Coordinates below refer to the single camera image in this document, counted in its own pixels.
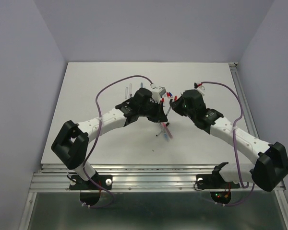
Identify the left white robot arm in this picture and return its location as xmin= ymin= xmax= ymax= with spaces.
xmin=51 ymin=86 xmax=168 ymax=189

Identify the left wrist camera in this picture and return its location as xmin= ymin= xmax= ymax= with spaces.
xmin=150 ymin=83 xmax=167 ymax=101

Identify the aluminium rail frame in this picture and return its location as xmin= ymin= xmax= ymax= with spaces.
xmin=19 ymin=164 xmax=288 ymax=230

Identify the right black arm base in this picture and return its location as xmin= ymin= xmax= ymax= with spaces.
xmin=193 ymin=174 xmax=240 ymax=206

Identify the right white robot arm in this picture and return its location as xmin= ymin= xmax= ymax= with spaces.
xmin=170 ymin=90 xmax=288 ymax=192

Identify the blue tipped white pen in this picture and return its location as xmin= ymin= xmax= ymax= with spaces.
xmin=159 ymin=123 xmax=169 ymax=142

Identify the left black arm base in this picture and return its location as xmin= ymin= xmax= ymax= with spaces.
xmin=67 ymin=173 xmax=115 ymax=208

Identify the red transparent pen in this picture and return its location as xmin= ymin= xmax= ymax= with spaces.
xmin=162 ymin=122 xmax=173 ymax=139

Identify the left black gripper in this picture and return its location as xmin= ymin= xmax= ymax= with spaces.
xmin=139 ymin=99 xmax=167 ymax=123

